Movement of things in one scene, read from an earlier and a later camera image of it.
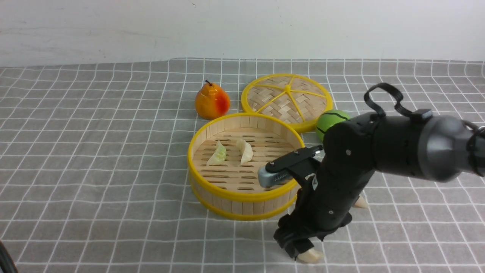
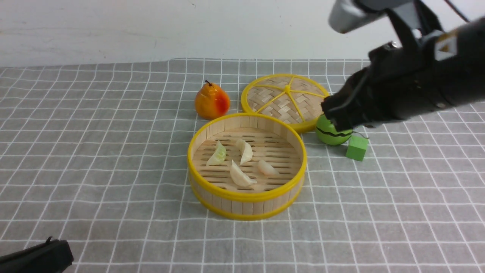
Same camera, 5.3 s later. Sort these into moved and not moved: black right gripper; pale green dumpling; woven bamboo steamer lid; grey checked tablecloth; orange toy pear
Moved: black right gripper
Not moved: woven bamboo steamer lid; pale green dumpling; orange toy pear; grey checked tablecloth
